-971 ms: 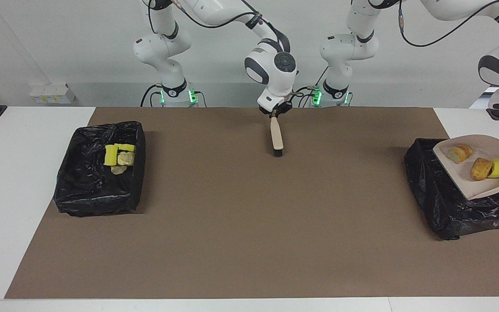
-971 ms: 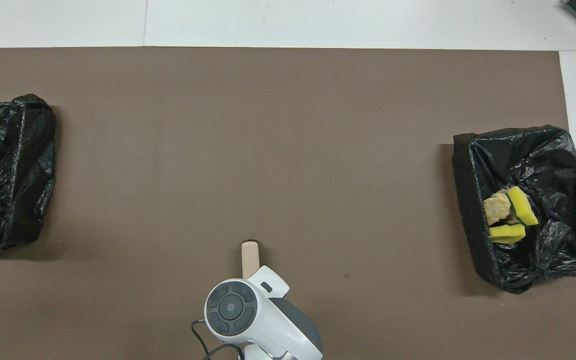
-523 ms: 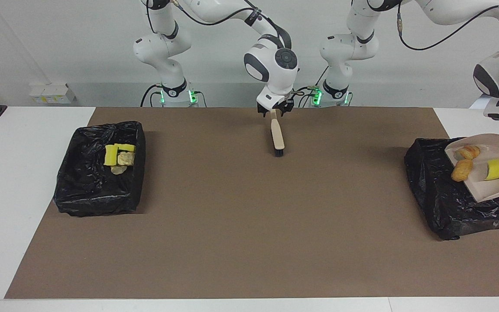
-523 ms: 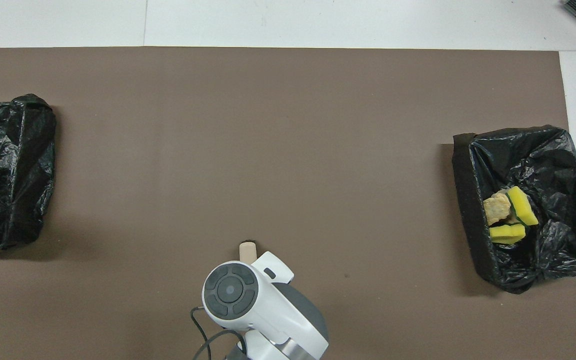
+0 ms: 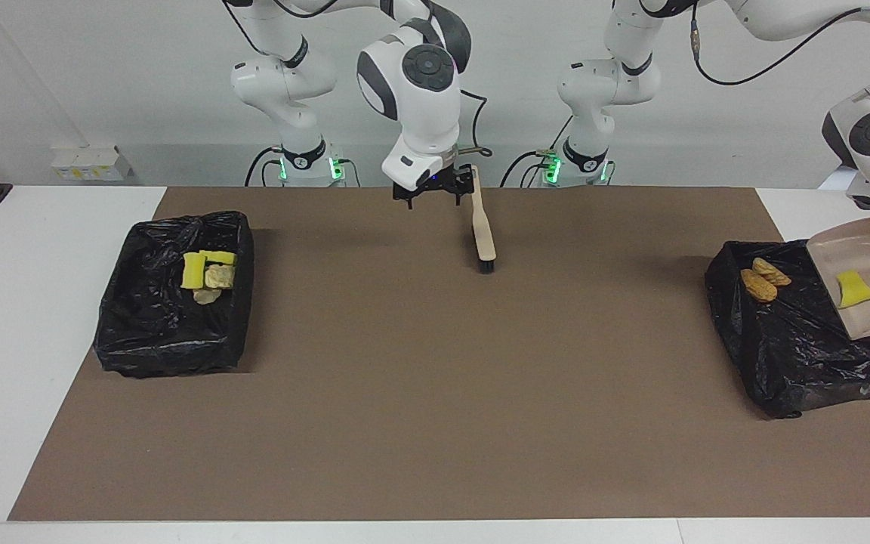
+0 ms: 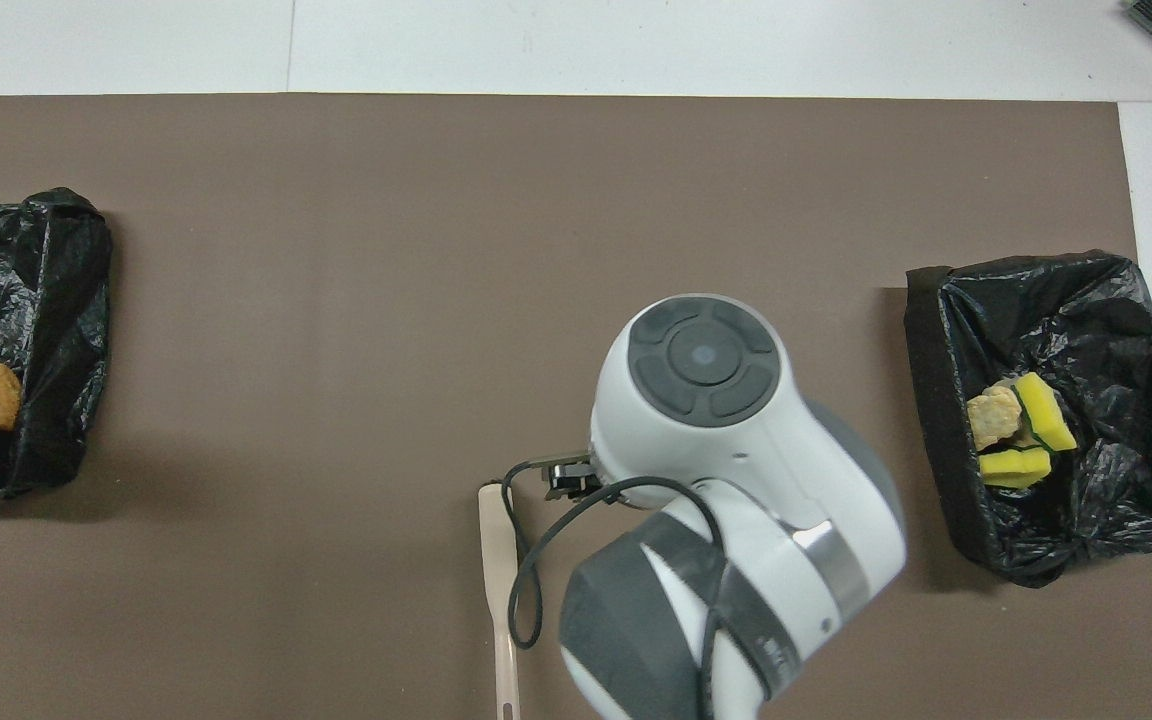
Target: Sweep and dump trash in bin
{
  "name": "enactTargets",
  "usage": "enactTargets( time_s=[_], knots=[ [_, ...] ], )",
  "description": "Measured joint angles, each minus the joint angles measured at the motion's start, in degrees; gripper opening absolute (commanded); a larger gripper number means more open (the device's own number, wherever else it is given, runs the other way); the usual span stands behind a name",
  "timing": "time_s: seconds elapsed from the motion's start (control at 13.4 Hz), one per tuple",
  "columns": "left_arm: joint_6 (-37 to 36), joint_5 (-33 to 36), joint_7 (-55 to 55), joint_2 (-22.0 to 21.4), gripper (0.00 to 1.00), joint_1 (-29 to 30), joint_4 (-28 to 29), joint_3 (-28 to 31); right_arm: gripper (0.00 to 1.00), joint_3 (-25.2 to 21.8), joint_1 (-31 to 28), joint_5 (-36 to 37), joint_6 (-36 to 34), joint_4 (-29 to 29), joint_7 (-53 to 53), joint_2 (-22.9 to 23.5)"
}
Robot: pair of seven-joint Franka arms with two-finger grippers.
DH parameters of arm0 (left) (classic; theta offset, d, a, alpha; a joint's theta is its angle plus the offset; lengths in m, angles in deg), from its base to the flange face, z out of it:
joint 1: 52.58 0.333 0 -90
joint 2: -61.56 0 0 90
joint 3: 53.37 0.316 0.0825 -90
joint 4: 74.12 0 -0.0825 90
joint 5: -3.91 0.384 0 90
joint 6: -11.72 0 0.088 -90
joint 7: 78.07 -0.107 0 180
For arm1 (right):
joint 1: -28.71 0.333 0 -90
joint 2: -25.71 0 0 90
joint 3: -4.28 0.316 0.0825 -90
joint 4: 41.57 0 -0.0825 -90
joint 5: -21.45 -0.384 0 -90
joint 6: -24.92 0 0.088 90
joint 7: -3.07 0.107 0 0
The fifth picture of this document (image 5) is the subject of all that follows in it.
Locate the black bag lined bin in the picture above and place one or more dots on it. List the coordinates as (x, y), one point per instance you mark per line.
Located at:
(790, 340)
(155, 332)

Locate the white box with labels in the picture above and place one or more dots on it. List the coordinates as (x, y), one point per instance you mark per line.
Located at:
(87, 162)

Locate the white blue furniture piece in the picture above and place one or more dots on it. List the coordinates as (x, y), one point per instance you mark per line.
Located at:
(835, 181)

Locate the curved yellow sponge piece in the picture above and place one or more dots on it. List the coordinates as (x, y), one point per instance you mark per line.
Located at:
(854, 288)

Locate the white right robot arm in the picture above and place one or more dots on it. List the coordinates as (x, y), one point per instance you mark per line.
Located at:
(420, 98)

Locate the chunky yellow sponge piece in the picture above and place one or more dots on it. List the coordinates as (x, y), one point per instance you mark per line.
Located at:
(217, 257)

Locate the pale flaky croissant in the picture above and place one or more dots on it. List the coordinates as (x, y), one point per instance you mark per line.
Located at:
(220, 276)

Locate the green and yellow sponge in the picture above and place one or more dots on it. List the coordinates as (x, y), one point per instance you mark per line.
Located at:
(193, 270)

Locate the beige brush black bristles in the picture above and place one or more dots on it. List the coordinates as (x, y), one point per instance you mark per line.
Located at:
(485, 230)

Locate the brown table mat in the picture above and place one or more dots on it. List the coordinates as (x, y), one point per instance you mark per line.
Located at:
(420, 453)

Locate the small golden croissant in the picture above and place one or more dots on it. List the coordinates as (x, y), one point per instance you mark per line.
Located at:
(772, 273)

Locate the striped golden croissant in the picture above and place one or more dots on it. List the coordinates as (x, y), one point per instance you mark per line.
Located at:
(207, 297)

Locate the oblong golden bread roll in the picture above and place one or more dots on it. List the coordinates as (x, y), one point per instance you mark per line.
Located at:
(758, 286)

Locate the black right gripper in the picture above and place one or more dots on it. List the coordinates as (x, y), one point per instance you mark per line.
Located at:
(435, 183)

